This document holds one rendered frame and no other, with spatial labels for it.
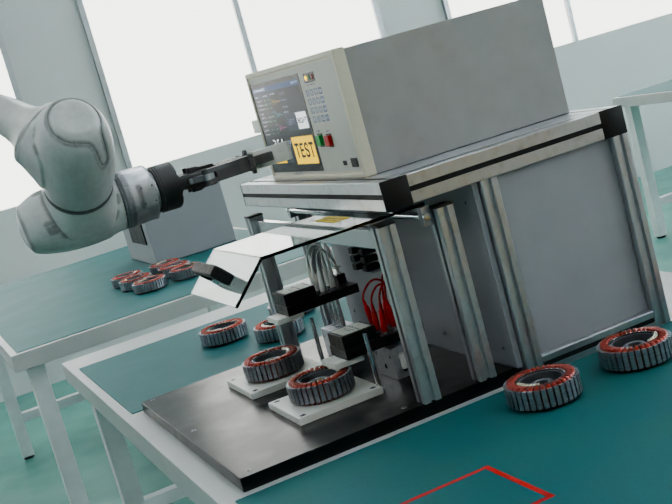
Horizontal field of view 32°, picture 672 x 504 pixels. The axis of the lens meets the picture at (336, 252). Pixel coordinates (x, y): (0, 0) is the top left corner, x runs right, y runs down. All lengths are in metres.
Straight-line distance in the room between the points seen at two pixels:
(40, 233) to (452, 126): 0.66
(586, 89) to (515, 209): 6.08
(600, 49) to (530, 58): 6.01
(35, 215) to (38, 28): 4.86
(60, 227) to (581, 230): 0.81
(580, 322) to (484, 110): 0.37
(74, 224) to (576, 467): 0.80
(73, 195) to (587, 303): 0.82
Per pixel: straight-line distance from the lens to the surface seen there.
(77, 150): 1.61
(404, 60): 1.84
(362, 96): 1.80
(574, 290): 1.87
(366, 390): 1.87
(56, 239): 1.77
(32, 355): 3.39
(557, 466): 1.48
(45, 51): 6.58
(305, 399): 1.87
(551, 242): 1.84
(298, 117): 1.99
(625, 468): 1.44
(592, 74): 7.91
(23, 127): 1.68
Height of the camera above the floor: 1.30
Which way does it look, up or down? 9 degrees down
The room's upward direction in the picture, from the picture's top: 15 degrees counter-clockwise
